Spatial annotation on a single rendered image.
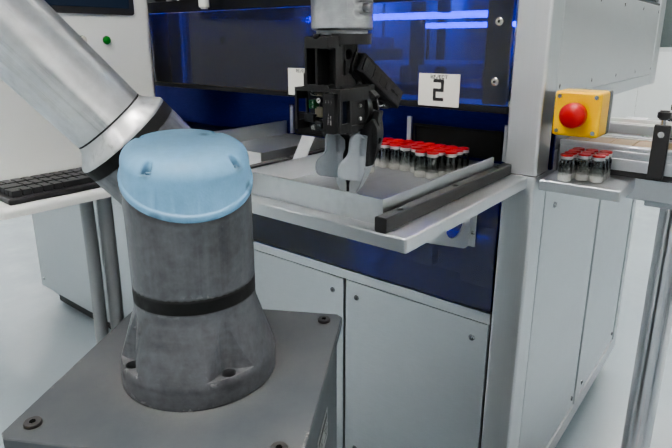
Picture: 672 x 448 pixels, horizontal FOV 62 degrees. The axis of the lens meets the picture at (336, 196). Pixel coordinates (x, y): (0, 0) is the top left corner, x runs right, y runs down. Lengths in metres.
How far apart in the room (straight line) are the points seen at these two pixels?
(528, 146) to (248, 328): 0.63
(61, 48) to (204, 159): 0.20
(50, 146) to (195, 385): 1.02
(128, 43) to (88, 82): 0.94
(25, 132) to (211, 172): 1.00
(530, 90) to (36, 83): 0.73
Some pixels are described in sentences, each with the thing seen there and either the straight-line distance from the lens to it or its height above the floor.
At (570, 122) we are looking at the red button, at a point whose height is 0.99.
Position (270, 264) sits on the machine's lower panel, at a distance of 1.46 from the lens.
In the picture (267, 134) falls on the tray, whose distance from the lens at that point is 1.38.
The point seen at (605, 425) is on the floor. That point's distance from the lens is 1.97.
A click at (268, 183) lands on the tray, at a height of 0.90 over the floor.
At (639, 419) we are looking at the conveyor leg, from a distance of 1.30.
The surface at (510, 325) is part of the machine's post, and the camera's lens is 1.12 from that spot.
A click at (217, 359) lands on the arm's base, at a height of 0.83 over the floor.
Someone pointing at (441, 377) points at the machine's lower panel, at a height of 0.42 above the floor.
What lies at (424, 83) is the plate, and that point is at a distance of 1.08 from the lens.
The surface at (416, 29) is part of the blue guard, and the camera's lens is 1.09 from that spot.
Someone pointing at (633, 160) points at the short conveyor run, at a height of 0.91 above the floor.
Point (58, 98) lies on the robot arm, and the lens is 0.62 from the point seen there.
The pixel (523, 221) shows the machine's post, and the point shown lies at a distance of 1.04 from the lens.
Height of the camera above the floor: 1.11
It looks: 16 degrees down
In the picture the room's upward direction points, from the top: straight up
